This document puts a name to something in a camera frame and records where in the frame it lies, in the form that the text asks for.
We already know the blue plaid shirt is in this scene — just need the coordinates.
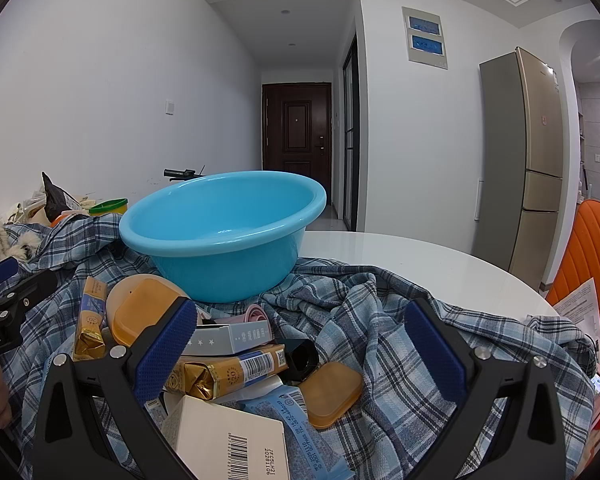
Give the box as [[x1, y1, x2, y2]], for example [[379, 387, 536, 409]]
[[0, 214, 595, 479]]

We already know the grey starred small box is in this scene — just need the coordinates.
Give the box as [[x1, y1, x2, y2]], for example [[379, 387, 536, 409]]
[[182, 321, 274, 356]]

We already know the black snack bag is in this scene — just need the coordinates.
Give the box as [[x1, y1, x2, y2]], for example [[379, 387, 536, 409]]
[[41, 172, 82, 223]]

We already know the yellow green-rimmed container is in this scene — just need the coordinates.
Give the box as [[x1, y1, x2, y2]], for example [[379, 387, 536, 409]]
[[88, 198, 129, 217]]

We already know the orange snack bag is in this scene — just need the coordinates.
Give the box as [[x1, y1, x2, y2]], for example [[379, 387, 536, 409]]
[[50, 209, 88, 228]]

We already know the white black fuzzy knit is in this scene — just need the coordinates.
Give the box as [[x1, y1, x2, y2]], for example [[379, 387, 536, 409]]
[[0, 212, 44, 269]]

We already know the dark brown door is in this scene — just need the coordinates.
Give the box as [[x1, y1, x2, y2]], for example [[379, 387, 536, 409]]
[[262, 82, 332, 203]]

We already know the light blue wipes packet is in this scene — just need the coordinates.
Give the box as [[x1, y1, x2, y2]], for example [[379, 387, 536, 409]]
[[239, 385, 355, 480]]

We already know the wall electrical panel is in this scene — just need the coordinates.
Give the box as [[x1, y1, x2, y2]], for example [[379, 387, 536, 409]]
[[402, 8, 448, 70]]

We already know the gold foil pack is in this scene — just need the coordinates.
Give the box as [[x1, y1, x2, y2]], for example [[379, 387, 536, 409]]
[[164, 344, 288, 401]]

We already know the beige round vented case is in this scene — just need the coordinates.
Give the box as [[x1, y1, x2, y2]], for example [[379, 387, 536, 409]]
[[106, 274, 186, 347]]

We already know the black glass sliding door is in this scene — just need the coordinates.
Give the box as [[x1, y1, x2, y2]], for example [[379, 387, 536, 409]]
[[342, 37, 360, 232]]

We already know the white barcode cardboard box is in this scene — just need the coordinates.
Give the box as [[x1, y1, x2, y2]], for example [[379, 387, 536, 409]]
[[162, 396, 290, 480]]

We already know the orange soap bar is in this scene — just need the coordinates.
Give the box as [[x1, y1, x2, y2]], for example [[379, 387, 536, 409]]
[[299, 362, 363, 430]]

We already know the white paper sheet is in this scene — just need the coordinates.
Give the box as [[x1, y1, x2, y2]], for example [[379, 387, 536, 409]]
[[554, 278, 600, 352]]

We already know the black bicycle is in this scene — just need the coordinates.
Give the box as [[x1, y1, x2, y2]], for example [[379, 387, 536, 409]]
[[163, 168, 204, 182]]

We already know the blue plastic basin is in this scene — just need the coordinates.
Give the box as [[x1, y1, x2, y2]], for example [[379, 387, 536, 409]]
[[119, 170, 327, 304]]

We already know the orange chair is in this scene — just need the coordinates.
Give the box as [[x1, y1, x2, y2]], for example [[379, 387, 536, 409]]
[[546, 200, 600, 309]]

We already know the gold refrigerator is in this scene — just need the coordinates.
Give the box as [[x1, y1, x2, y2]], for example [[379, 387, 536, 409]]
[[472, 47, 564, 290]]

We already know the pink roll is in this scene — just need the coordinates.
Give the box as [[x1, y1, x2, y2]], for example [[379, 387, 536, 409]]
[[214, 304, 268, 324]]

